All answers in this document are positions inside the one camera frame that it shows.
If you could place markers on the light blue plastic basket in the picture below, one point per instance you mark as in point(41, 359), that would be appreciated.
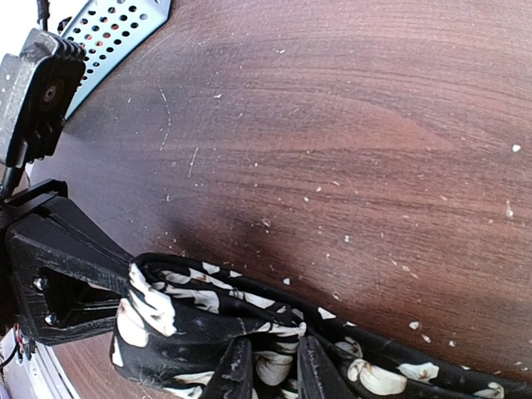
point(110, 31)

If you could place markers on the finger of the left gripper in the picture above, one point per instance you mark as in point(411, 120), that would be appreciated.
point(66, 275)

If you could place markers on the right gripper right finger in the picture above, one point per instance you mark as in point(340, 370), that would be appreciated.
point(317, 376)

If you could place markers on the black white floral tie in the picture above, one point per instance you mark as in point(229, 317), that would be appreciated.
point(179, 316)

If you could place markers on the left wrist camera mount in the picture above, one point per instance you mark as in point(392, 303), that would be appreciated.
point(37, 87)

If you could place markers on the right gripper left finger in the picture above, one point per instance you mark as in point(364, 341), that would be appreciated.
point(233, 377)

